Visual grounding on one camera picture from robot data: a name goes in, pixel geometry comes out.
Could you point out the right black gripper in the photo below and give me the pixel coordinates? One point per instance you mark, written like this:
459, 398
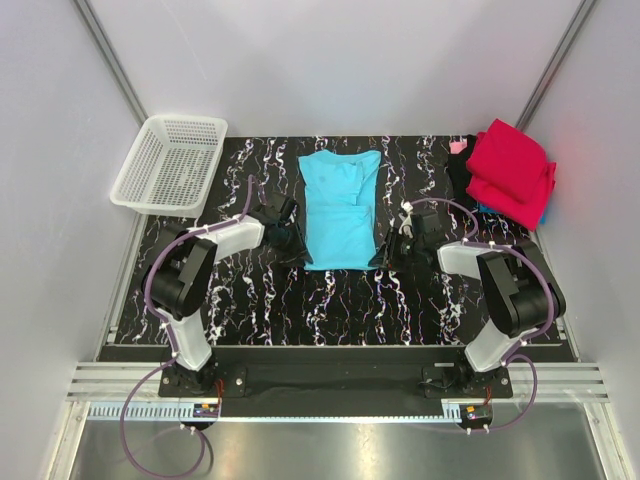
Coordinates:
386, 258

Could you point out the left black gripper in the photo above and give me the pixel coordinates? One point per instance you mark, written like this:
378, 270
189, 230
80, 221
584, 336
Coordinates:
299, 251

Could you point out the cyan t shirt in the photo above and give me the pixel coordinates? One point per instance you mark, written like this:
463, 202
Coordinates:
340, 209

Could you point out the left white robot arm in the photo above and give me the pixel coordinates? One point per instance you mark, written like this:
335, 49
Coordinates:
175, 282

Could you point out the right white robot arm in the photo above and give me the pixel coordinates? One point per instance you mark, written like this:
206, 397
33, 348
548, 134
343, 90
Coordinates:
521, 294

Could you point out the folded blue t shirt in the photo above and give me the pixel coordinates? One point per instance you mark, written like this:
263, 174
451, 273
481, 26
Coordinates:
487, 210

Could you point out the folded black t shirt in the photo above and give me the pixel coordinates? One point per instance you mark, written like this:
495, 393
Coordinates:
459, 174

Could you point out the white plastic basket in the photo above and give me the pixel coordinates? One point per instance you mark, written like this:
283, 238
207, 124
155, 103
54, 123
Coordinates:
170, 167

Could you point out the pink paper tag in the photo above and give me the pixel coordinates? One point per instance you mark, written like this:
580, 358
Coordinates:
457, 146

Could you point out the folded red t shirt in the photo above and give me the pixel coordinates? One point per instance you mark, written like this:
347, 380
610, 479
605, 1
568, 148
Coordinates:
511, 174

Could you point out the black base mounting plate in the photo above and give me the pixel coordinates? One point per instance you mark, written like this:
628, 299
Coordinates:
303, 382

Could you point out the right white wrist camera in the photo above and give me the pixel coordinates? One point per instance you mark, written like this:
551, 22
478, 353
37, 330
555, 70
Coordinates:
405, 215

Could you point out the left corner metal post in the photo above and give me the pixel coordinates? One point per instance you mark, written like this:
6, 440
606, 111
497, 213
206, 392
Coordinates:
107, 52

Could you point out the corner metal post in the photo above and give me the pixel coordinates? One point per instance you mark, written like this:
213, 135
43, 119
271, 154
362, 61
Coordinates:
107, 52
561, 52

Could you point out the right corner metal post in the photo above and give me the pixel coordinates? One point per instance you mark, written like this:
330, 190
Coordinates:
561, 52

